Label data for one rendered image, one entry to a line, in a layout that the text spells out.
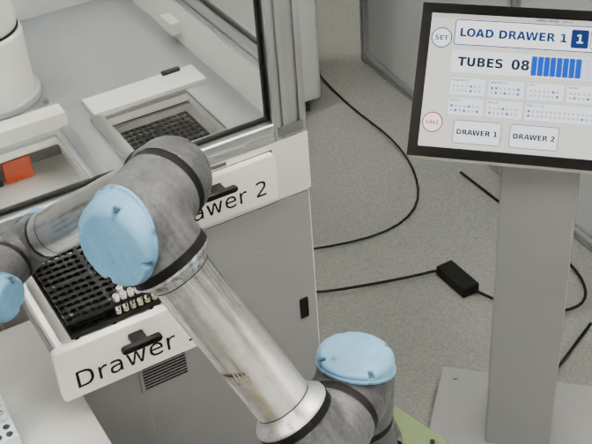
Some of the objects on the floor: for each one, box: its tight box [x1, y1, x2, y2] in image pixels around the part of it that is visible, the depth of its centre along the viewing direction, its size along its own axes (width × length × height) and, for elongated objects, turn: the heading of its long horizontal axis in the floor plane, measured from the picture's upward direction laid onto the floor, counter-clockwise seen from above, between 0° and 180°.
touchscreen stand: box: [430, 167, 592, 444], centre depth 245 cm, size 50×45×102 cm
